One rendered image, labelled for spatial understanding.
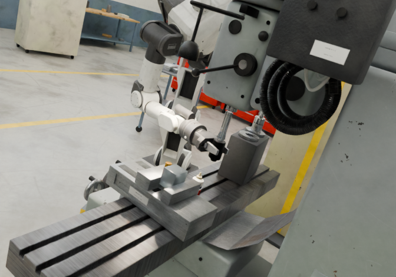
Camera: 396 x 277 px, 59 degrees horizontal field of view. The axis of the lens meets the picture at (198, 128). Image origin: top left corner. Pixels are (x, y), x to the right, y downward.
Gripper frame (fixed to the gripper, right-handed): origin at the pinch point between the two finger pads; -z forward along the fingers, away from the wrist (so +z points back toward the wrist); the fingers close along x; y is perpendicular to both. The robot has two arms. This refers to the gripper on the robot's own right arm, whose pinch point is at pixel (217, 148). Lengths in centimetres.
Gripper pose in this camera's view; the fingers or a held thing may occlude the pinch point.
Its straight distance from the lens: 128.5
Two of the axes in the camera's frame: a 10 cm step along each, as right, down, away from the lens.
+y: -2.9, 9.1, 3.0
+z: -6.2, -4.2, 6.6
